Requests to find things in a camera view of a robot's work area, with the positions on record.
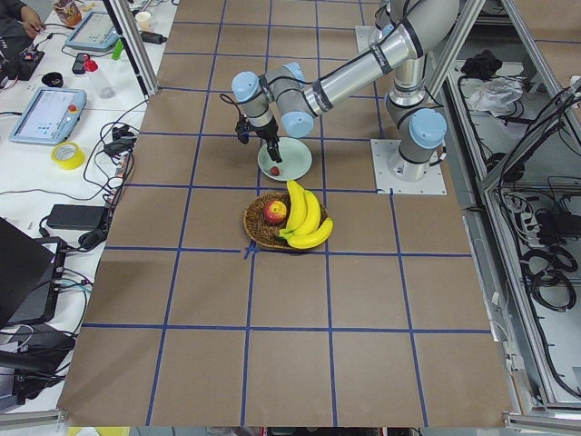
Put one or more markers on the paper cup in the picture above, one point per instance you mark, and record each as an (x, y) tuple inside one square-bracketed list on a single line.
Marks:
[(144, 21)]

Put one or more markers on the yellow tape roll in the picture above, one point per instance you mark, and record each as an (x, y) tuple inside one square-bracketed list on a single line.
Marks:
[(68, 155)]

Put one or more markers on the aluminium frame post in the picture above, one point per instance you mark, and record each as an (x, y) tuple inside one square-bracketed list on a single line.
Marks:
[(127, 30)]

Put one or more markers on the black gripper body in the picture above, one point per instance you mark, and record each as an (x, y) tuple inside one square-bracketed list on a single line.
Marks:
[(266, 133)]

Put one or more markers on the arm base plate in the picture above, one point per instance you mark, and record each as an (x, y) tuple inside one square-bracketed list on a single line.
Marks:
[(394, 175), (365, 36)]

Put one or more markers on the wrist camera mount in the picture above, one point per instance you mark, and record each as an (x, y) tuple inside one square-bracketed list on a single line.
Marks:
[(243, 129)]

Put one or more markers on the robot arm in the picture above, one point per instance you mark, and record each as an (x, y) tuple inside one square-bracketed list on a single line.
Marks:
[(283, 99)]

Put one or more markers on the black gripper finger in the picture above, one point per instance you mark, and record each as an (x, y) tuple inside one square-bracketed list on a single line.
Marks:
[(274, 151)]

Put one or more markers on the wicker basket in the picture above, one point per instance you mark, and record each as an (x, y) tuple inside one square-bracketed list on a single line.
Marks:
[(262, 232)]

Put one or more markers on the blue teach pendant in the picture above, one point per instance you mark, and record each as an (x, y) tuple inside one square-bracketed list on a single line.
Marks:
[(50, 116), (95, 32)]

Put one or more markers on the red apple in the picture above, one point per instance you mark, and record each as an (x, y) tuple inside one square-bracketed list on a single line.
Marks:
[(275, 212)]

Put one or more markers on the clear bottle red cap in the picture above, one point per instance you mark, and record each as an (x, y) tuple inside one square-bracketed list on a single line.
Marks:
[(96, 76)]

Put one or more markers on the yellow banana bunch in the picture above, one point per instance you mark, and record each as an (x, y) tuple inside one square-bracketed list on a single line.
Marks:
[(305, 229)]

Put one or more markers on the light green plate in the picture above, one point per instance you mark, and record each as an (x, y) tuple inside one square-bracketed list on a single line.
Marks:
[(296, 160)]

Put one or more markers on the black power adapter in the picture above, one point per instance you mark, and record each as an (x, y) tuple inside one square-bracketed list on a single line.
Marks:
[(75, 217)]

